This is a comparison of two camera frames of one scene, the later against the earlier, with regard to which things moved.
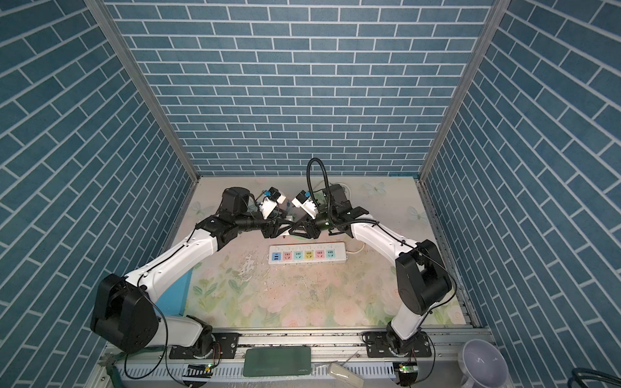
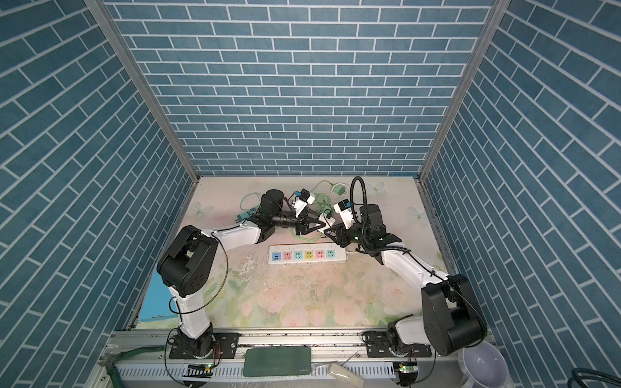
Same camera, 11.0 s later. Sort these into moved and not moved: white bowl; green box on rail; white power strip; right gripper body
Moved: right gripper body
Not moved: green box on rail; white power strip; white bowl
